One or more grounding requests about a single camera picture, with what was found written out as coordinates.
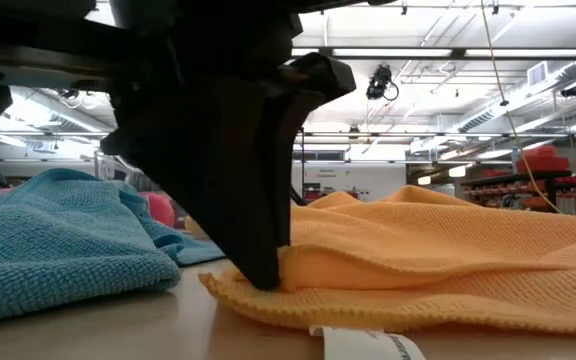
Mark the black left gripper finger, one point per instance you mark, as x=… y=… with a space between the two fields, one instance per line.
x=228 y=175
x=318 y=80

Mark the orange microfiber towel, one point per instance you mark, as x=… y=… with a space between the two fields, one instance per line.
x=418 y=240

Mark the pink microfiber towel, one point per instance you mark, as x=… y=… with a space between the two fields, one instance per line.
x=160 y=210

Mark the blue microfiber towel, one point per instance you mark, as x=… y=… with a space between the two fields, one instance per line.
x=58 y=250

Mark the long ceiling light strip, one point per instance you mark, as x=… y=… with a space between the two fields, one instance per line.
x=393 y=52

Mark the black storage shelf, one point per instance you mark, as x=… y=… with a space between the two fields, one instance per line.
x=518 y=177

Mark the red plastic bin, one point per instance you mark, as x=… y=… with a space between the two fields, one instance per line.
x=543 y=160

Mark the black dome ceiling fixture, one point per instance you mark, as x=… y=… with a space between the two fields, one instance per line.
x=573 y=90

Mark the black ceiling camera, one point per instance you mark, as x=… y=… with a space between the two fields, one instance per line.
x=380 y=82

